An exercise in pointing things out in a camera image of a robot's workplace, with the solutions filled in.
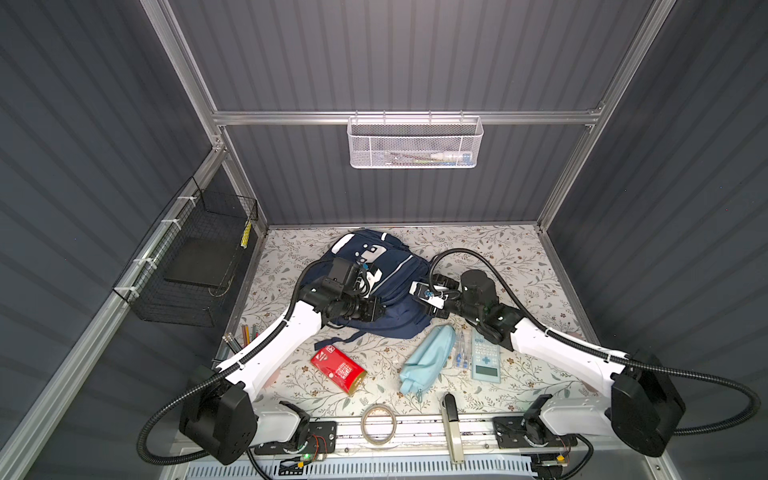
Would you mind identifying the blue pens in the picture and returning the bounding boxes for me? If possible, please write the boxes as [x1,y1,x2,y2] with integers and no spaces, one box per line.
[453,330,472,370]

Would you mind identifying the navy blue backpack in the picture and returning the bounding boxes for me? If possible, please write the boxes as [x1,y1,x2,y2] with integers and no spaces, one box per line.
[302,229,432,350]

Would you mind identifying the light blue calculator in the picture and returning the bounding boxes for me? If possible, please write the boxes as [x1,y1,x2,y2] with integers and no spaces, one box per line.
[471,331,501,384]

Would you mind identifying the light blue pencil case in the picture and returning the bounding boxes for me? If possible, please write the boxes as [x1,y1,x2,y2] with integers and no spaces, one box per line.
[399,325,456,395]

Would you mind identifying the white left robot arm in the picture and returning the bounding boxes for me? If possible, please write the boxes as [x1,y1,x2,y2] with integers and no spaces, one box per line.
[136,257,383,466]

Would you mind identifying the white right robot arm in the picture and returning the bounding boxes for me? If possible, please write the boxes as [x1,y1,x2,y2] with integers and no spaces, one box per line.
[409,249,761,458]

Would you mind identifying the red gold tin box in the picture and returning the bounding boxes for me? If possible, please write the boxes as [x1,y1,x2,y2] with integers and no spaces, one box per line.
[310,345,367,396]

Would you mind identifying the floral table mat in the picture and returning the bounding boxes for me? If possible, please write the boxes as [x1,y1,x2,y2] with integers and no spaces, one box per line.
[231,225,597,417]

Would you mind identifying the colored pencils in cup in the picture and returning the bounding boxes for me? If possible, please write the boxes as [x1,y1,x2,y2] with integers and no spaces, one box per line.
[222,323,259,358]

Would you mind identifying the yellow tag on black basket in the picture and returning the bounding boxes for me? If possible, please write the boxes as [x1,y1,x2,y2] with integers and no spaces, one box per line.
[240,220,252,249]

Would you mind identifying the black beige box cutter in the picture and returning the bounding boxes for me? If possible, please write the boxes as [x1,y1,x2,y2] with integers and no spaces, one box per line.
[441,393,465,465]

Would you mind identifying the clear tape roll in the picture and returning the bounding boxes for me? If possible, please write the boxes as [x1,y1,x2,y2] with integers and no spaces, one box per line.
[359,404,398,447]

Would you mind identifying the markers in white basket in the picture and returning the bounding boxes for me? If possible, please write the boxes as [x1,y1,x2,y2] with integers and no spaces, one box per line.
[385,151,476,168]

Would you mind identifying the white wire mesh basket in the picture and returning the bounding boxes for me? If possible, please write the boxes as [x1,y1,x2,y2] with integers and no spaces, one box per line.
[346,113,484,170]

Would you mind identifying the black wire mesh basket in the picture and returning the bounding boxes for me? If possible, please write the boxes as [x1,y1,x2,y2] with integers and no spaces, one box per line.
[113,181,258,328]

